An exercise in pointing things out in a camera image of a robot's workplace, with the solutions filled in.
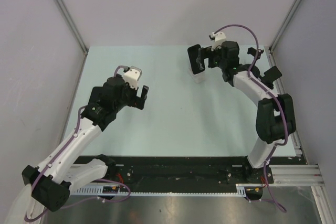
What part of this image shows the black phone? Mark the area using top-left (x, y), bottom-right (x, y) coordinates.
top-left (187, 44), bottom-right (203, 74)

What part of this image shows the white phone stand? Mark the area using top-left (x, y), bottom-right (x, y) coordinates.
top-left (189, 67), bottom-right (205, 83)

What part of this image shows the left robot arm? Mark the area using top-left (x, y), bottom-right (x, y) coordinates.
top-left (22, 69), bottom-right (149, 212)

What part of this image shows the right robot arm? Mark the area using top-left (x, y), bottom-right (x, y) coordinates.
top-left (187, 41), bottom-right (296, 183)

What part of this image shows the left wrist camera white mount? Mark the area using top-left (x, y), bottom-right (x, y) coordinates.
top-left (123, 66), bottom-right (142, 90)

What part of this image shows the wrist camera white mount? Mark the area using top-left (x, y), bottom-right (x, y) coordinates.
top-left (123, 66), bottom-right (142, 90)
top-left (209, 31), bottom-right (226, 51)

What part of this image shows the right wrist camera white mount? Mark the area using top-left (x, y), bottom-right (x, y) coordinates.
top-left (209, 31), bottom-right (226, 51)

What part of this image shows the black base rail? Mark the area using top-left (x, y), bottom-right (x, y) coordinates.
top-left (73, 155), bottom-right (307, 193)

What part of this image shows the white slotted cable duct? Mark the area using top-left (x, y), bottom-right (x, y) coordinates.
top-left (71, 183), bottom-right (264, 197)

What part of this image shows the right aluminium frame post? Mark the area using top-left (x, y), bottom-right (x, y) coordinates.
top-left (269, 0), bottom-right (303, 52)

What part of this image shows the aluminium frame post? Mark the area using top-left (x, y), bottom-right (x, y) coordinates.
top-left (269, 0), bottom-right (303, 52)
top-left (53, 0), bottom-right (89, 56)

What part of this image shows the left aluminium frame post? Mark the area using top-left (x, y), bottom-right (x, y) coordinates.
top-left (53, 0), bottom-right (89, 56)

